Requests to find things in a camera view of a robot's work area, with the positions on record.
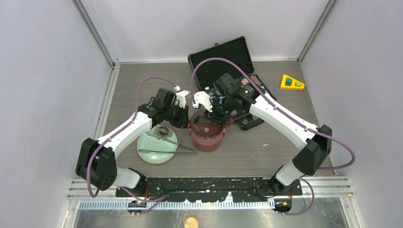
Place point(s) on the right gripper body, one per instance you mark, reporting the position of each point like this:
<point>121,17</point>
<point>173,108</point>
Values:
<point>219,112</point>

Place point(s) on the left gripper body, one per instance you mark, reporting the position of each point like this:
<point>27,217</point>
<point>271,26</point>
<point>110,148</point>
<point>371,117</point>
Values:
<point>177,115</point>

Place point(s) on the black spiky sea cucumber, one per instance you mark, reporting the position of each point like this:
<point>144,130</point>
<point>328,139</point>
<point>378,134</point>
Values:
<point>163,131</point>

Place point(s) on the red lunch box lid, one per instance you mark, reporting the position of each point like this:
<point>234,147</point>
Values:
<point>207,129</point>

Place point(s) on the red lunch box with food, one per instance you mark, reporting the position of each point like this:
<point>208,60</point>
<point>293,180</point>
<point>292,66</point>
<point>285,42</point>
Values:
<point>206,135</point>

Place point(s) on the red steel-lined lunch box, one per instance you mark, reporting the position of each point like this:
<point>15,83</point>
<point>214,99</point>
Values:
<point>207,145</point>

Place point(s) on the metal tongs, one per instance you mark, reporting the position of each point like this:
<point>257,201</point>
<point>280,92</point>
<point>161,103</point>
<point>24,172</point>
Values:
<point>153,143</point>

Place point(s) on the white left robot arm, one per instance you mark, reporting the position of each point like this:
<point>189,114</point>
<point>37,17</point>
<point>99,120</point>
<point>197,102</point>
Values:
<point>97,158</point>

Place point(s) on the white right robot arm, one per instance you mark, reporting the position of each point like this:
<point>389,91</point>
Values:
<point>313,142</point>

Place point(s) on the black poker chip case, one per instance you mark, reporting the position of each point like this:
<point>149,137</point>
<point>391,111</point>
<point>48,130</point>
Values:
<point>226,71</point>

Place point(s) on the yellow triangular toy block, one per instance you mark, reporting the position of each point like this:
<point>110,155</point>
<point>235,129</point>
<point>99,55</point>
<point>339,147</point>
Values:
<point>288,82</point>

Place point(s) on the round beige object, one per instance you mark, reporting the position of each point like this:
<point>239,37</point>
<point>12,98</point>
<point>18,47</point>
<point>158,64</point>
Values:
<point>191,222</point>

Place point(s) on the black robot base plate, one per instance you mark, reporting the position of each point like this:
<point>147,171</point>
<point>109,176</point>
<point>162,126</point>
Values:
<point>241,189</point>

